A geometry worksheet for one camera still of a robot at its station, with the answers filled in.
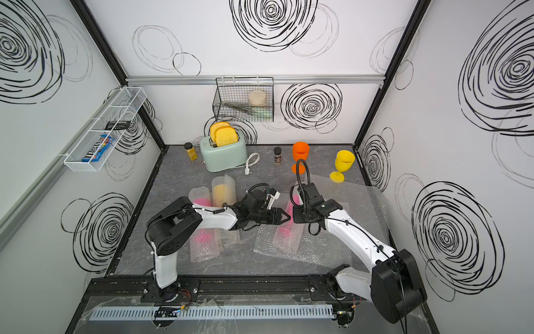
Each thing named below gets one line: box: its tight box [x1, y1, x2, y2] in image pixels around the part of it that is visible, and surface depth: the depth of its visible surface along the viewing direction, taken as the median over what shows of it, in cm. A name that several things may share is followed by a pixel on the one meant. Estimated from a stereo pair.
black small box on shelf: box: [104, 120, 131, 131], surface depth 80 cm
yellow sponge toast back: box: [209, 121, 231, 146], surface depth 101 cm
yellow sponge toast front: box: [215, 126, 239, 147], surface depth 101 cm
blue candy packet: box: [81, 134, 115, 163], surface depth 72 cm
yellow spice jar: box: [183, 141, 199, 162], surface depth 111 cm
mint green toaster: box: [199, 133, 248, 172], surface depth 104 cm
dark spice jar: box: [273, 146, 283, 165], surface depth 110 cm
